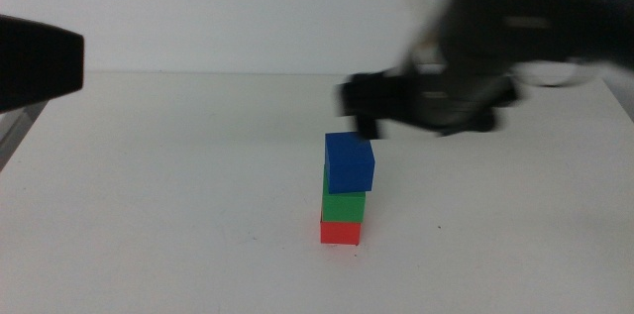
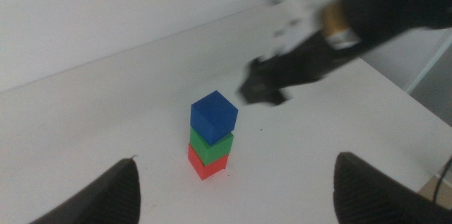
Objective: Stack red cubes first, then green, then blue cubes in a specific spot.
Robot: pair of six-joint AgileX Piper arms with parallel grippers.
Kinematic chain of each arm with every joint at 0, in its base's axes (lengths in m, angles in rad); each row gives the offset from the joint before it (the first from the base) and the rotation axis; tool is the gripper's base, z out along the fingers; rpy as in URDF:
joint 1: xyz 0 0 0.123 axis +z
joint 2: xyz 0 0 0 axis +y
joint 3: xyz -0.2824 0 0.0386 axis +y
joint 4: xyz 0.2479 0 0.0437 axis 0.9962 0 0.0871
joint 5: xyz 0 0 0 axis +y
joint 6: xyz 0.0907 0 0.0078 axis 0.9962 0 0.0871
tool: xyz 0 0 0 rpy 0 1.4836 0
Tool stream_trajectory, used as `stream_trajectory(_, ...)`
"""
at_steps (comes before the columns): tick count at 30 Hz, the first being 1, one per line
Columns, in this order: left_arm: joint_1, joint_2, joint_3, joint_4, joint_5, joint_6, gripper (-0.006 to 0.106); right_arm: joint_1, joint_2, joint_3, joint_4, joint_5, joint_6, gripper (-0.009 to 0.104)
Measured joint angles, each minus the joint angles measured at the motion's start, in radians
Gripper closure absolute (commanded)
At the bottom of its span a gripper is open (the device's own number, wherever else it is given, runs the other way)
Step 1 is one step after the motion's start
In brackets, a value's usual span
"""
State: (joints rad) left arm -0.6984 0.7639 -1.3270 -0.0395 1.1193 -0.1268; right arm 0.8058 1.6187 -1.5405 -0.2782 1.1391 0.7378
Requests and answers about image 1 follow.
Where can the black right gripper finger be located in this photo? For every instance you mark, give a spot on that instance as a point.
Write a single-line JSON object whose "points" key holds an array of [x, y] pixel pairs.
{"points": [[366, 101], [470, 123]]}

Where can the blue cube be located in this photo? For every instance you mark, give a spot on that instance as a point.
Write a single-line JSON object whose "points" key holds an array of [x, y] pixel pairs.
{"points": [[349, 163]]}

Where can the green cube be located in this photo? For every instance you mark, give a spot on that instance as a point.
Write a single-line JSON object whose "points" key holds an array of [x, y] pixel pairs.
{"points": [[343, 207]]}

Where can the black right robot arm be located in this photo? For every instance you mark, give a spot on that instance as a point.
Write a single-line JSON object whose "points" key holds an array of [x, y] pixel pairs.
{"points": [[535, 7]]}

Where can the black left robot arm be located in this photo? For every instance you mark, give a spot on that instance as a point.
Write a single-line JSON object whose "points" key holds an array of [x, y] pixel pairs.
{"points": [[34, 64]]}

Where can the red cube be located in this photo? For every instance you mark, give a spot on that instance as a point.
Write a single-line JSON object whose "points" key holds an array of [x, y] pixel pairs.
{"points": [[340, 234]]}

